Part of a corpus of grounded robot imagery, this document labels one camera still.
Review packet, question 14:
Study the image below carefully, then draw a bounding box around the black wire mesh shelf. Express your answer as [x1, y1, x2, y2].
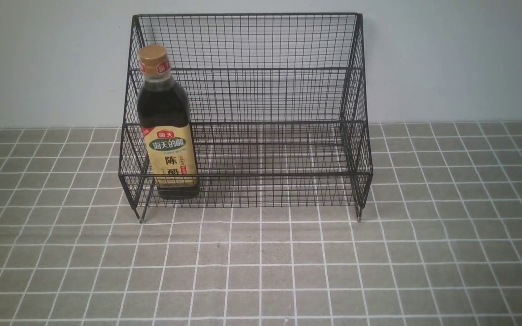
[118, 12, 374, 222]

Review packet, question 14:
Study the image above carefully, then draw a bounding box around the dark vinegar bottle gold cap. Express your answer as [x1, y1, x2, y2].
[137, 44, 200, 200]

